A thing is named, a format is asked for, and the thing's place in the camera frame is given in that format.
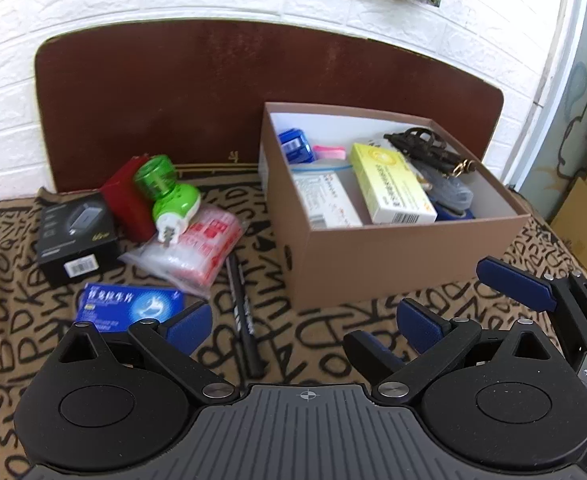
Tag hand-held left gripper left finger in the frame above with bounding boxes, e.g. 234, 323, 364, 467
56, 302, 239, 406

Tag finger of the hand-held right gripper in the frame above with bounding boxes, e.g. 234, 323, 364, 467
476, 256, 587, 321
342, 331, 413, 378

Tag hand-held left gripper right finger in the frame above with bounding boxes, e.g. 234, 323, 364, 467
373, 299, 567, 406

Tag black pen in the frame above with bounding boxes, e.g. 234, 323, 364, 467
225, 254, 265, 378

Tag brown cardboard box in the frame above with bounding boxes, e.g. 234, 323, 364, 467
258, 101, 531, 311

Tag blue medicine box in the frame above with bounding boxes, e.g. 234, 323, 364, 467
74, 282, 187, 335

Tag clear plastic pack red print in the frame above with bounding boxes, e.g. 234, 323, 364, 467
118, 205, 251, 302

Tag black product box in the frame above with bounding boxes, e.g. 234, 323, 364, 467
36, 191, 122, 288

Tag small blue container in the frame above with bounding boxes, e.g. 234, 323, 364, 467
278, 127, 317, 163

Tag stacked cardboard pieces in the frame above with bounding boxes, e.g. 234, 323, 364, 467
549, 176, 587, 283

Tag dark blue item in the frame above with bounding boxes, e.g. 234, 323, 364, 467
431, 202, 477, 222

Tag clear plastic wrapper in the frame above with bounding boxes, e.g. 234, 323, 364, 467
413, 165, 474, 211

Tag green mosquito repellent heater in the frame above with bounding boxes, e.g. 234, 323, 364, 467
134, 154, 202, 246

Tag red box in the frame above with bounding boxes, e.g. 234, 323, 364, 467
100, 156, 157, 243

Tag yellow medicine box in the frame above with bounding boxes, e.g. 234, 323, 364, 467
349, 142, 438, 225

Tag white medicine box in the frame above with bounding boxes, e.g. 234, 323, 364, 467
290, 160, 364, 231

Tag tan blanket with black letters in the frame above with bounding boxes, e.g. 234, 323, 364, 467
0, 162, 587, 480

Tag brown wooden headboard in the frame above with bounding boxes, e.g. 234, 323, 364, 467
34, 20, 505, 193

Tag black strap bundle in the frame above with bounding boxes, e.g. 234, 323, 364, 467
383, 127, 479, 178

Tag cartoon wall sticker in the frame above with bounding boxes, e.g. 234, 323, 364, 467
556, 62, 587, 166

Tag white door frame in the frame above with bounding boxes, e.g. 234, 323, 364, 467
503, 0, 587, 188

